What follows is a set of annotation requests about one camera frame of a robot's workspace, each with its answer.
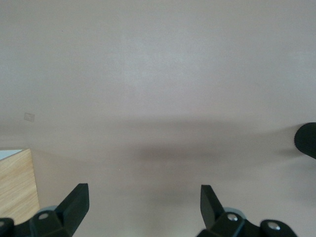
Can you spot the brown table cover mat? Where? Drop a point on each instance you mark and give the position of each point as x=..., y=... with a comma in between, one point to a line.
x=158, y=74

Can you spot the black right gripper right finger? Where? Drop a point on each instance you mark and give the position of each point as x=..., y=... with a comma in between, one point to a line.
x=209, y=209

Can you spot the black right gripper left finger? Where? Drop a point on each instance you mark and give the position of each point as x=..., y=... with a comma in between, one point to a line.
x=74, y=207

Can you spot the clear tape piece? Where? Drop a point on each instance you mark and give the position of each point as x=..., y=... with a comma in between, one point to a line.
x=29, y=117

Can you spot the black ribbed foam cylinder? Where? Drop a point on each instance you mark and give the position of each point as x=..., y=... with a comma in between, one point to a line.
x=307, y=140

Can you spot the light wooden drawer cabinet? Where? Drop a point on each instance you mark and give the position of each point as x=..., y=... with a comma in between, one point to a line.
x=17, y=185

